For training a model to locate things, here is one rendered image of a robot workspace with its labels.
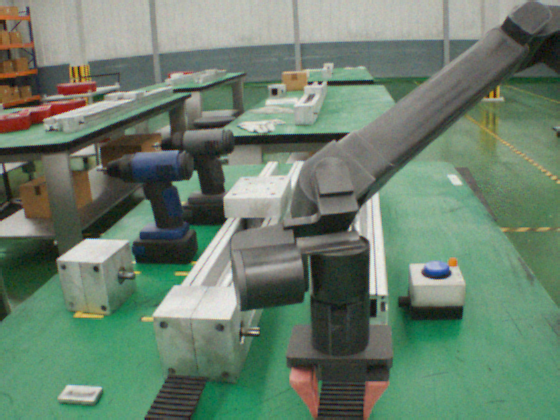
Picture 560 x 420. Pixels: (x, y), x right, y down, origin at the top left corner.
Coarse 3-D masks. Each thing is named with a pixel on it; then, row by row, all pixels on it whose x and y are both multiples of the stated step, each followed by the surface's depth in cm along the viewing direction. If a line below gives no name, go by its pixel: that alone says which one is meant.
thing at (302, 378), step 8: (296, 368) 53; (304, 368) 53; (312, 368) 54; (296, 376) 52; (304, 376) 52; (312, 376) 53; (296, 384) 51; (304, 384) 51; (312, 384) 53; (304, 392) 52; (312, 392) 53; (304, 400) 53; (312, 400) 53; (312, 408) 54
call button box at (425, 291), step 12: (420, 264) 84; (408, 276) 85; (420, 276) 80; (432, 276) 79; (444, 276) 79; (456, 276) 79; (408, 288) 85; (420, 288) 78; (432, 288) 77; (444, 288) 77; (456, 288) 77; (408, 300) 82; (420, 300) 78; (432, 300) 78; (444, 300) 78; (456, 300) 78; (420, 312) 79; (432, 312) 79; (444, 312) 78; (456, 312) 78
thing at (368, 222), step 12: (372, 204) 108; (360, 216) 114; (372, 216) 101; (360, 228) 106; (372, 228) 94; (372, 240) 89; (372, 252) 84; (372, 264) 80; (384, 264) 80; (372, 276) 76; (384, 276) 75; (372, 288) 72; (384, 288) 72; (372, 300) 76; (384, 300) 70; (372, 312) 73; (384, 312) 71; (372, 324) 72; (384, 324) 73
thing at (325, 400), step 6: (324, 396) 59; (330, 396) 58; (336, 396) 58; (342, 396) 58; (348, 396) 58; (360, 396) 58; (324, 402) 57; (330, 402) 57; (336, 402) 57; (342, 402) 57; (348, 402) 57; (354, 402) 57; (360, 402) 57
